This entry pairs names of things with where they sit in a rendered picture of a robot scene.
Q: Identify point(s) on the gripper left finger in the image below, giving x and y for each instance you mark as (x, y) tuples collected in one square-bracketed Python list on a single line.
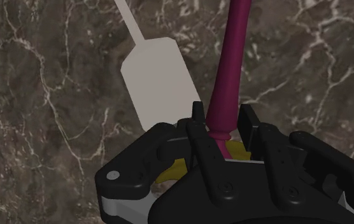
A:
[(133, 169)]

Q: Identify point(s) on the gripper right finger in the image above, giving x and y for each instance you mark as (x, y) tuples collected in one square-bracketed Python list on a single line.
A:
[(281, 161)]

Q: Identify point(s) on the pale grey spatula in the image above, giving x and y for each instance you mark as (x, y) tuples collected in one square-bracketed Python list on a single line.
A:
[(157, 80)]

